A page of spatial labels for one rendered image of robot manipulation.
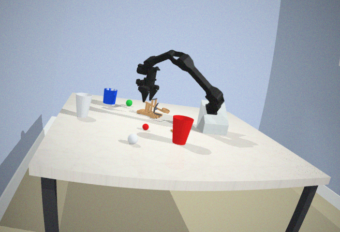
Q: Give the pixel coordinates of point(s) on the red plastic cup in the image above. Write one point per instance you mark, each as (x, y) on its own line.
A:
(181, 129)

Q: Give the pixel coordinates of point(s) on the grey paper cup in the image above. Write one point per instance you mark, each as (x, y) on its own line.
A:
(83, 101)

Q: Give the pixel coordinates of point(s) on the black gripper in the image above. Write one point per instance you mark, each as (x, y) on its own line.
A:
(149, 88)

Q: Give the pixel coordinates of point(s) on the green ball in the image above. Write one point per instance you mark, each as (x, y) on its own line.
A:
(129, 102)

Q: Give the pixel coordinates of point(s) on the white ball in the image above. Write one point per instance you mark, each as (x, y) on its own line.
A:
(132, 138)

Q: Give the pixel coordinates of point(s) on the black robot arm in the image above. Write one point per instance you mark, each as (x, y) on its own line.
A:
(185, 62)

